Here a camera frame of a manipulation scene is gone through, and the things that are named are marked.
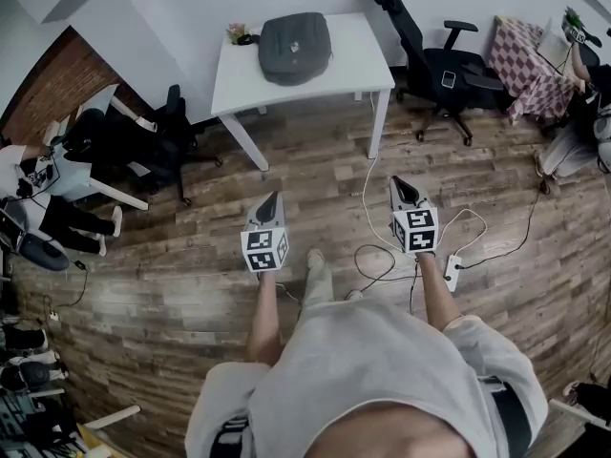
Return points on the light blue desk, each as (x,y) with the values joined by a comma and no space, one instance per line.
(71,184)

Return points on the pink checkered cloth table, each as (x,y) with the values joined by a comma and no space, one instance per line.
(520,60)

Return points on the small green potted plant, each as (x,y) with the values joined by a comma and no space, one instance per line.
(573,17)

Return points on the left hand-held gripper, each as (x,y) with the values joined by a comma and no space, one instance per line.
(260,251)

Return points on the pink flower plant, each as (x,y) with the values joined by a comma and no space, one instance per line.
(238,32)

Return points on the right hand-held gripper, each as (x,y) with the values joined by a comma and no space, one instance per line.
(420,232)

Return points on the person's light grey shirt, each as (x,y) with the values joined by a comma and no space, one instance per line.
(372,360)

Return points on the white table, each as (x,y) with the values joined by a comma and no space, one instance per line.
(343,65)

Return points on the person's right forearm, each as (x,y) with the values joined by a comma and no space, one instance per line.
(436,294)

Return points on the white-edged smartphone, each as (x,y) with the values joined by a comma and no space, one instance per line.
(448,78)

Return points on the person's left forearm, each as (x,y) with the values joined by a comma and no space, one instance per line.
(265,318)

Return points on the white power strip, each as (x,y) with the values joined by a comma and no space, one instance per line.
(452,272)

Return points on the dark grey backpack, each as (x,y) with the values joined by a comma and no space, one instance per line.
(296,50)

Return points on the person's left white shoe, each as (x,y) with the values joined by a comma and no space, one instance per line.
(315,258)

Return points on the person's beige trousers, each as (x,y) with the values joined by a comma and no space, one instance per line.
(319,284)

